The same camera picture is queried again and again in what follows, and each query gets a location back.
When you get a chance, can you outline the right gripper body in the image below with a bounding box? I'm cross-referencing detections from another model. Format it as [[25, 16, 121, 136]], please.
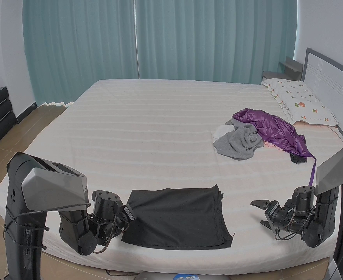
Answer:
[[264, 201, 290, 234]]

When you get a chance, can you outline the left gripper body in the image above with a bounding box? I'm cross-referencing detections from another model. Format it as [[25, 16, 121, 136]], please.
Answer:
[[113, 204, 136, 230]]

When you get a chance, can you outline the black T-shirt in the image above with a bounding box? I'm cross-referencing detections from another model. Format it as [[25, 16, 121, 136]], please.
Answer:
[[121, 185, 234, 251]]

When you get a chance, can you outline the bed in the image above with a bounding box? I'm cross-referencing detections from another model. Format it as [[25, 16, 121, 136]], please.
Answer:
[[0, 48, 343, 274]]

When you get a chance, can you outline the dark grey small garment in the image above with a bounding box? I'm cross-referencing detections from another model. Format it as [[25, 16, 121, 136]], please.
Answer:
[[290, 153, 309, 165]]

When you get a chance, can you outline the grey knit garment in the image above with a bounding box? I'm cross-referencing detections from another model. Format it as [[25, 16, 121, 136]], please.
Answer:
[[213, 123, 264, 160]]

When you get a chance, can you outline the purple satin garment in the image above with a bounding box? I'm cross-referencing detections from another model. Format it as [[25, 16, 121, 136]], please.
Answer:
[[233, 108, 318, 186]]

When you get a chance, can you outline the white garment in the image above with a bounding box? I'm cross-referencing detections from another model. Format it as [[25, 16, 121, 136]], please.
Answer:
[[213, 125, 233, 141]]

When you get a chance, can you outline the white printed pillow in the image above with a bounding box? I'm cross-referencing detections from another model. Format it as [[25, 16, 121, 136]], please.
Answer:
[[260, 78, 339, 127]]

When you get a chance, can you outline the grey bedside table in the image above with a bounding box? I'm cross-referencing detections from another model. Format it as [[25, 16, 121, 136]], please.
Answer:
[[262, 57, 304, 82]]

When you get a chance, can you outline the blue-green curtain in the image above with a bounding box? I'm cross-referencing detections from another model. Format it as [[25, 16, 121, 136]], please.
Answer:
[[23, 0, 139, 107], [134, 0, 298, 84]]

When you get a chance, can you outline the black cable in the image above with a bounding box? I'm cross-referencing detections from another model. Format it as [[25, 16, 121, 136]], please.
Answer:
[[5, 202, 92, 219], [106, 269, 140, 276]]

